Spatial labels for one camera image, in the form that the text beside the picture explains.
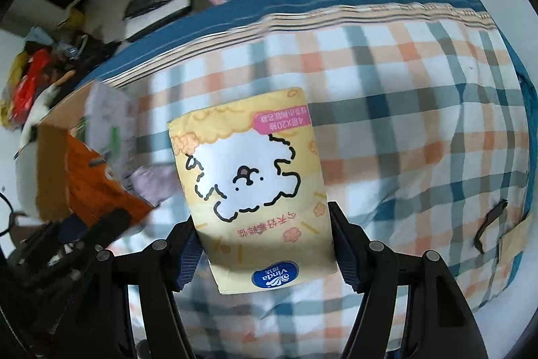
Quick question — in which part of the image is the cardboard box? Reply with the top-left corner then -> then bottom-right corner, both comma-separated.
17,82 -> 157,230

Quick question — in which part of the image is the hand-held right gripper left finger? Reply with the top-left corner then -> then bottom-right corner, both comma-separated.
59,216 -> 206,359

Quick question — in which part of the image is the dark strap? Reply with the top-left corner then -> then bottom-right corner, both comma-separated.
473,200 -> 509,251

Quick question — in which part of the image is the red plastic bag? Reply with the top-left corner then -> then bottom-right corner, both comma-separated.
10,48 -> 53,122

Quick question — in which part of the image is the white packet with green print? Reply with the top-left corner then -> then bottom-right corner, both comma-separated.
84,83 -> 136,177

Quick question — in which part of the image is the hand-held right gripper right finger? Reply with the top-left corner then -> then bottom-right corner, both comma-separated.
329,201 -> 489,359

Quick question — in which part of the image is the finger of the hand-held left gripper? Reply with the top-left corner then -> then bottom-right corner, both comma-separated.
82,210 -> 133,246

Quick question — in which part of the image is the plaid blanket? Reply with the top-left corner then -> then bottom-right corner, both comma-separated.
90,0 -> 538,359

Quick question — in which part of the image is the yellow plastic bag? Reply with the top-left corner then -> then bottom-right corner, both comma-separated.
0,51 -> 28,124

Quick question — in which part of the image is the light blue cloth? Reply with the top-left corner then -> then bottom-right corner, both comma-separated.
24,26 -> 56,47

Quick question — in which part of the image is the yellow tissue packet with puppy print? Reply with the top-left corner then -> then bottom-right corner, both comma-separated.
167,87 -> 339,295

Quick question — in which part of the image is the orange packet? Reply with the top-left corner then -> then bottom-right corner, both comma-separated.
65,130 -> 155,228

